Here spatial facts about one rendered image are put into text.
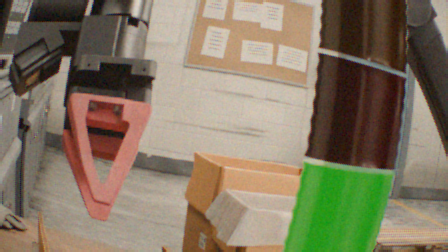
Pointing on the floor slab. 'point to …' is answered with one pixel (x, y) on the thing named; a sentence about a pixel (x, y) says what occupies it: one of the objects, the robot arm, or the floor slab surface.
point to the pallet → (437, 237)
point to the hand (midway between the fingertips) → (99, 201)
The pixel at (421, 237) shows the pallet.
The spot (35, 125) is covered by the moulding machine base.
